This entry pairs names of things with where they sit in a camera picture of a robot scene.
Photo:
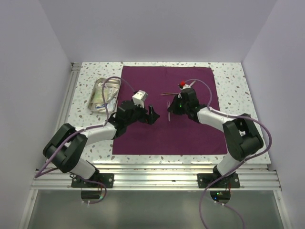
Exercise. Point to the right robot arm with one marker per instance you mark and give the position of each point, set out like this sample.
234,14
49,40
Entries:
241,135

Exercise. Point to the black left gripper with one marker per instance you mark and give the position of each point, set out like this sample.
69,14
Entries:
150,117

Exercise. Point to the green-print glove bag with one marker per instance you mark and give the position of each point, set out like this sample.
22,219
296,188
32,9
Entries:
97,98

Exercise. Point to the curved steel tweezers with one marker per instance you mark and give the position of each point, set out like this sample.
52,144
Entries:
168,112

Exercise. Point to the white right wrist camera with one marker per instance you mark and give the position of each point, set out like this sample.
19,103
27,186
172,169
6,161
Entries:
183,85

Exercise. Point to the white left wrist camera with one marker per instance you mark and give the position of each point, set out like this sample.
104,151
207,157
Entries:
139,98

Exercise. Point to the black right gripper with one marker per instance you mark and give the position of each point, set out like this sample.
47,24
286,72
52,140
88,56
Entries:
173,107

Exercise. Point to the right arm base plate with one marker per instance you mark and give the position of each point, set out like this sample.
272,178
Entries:
204,179

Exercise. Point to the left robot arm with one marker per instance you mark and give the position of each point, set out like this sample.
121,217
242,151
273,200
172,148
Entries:
65,148

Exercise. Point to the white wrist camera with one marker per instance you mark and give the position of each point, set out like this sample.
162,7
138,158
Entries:
139,98
183,85

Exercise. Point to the stainless steel tray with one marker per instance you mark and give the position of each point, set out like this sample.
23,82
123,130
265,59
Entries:
103,84

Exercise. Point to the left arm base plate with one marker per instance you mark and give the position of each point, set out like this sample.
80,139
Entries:
97,180

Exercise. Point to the purple cloth mat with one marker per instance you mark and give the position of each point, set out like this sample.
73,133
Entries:
180,136

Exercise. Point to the clear pouch with blue label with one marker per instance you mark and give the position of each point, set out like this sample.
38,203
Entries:
111,94

